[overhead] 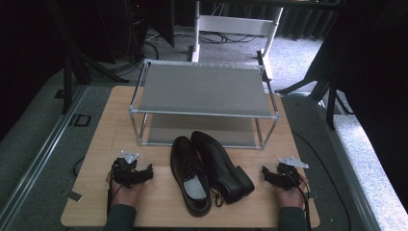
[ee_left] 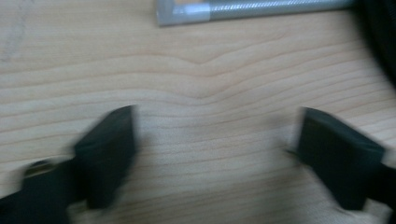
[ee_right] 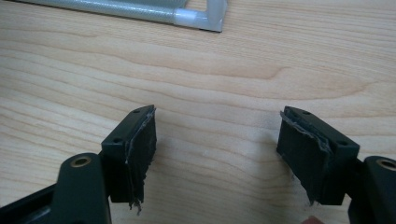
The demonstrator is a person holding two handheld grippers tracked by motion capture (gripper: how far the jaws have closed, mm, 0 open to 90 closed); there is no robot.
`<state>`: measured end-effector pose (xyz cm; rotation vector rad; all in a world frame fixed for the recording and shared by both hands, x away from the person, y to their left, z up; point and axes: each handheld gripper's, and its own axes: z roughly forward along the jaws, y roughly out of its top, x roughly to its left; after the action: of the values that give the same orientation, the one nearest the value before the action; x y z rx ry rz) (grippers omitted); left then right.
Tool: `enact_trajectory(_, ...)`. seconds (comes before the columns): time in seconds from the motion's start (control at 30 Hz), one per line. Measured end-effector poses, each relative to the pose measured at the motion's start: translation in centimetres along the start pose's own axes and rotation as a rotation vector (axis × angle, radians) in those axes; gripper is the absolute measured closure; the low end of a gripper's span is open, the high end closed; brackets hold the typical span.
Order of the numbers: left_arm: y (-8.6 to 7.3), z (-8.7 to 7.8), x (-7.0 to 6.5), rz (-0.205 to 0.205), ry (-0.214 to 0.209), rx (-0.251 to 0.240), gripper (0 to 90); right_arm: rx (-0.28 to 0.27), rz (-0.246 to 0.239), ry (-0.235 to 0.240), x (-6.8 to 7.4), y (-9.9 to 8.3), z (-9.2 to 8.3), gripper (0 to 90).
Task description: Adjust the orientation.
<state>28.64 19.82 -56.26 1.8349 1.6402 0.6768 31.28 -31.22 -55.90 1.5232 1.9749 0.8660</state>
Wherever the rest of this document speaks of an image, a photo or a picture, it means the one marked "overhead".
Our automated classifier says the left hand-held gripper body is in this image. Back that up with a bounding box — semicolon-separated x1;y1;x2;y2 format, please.
111;149;146;190

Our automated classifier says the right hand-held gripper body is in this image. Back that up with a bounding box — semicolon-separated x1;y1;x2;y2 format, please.
274;155;310;192

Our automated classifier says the black leather shoe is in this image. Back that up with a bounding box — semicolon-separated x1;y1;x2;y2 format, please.
169;136;213;218
190;130;256;206

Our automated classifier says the grey metal shoe rack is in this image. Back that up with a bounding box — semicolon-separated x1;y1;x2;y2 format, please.
129;59;280;150

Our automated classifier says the person's left hand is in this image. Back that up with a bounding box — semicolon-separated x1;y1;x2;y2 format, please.
105;171;146;209

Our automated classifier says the person's right hand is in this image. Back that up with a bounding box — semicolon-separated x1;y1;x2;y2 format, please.
272;175;311;210

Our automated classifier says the black metal stand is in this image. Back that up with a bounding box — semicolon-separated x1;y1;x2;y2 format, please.
274;75;354;131
44;0;130;116

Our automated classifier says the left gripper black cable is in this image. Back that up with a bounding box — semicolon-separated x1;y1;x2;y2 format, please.
106;174;124;225

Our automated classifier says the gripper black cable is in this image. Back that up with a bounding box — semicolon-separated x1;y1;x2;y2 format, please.
106;174;124;225
288;171;314;231

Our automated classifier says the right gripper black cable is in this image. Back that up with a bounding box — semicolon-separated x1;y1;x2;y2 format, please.
288;171;314;231

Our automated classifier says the black floor cable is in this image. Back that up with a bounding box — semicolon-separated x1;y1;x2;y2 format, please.
291;130;352;231

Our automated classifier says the black cable loop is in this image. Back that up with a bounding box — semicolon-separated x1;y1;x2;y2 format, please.
72;156;87;178

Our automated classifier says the aluminium floor rail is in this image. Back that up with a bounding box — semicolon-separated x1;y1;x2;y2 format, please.
316;97;383;231
0;84;89;223

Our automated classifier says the bundle of black floor cables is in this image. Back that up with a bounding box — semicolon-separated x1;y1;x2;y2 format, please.
145;29;259;46

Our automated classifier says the white desk frame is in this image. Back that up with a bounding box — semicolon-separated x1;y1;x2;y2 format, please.
191;0;285;82

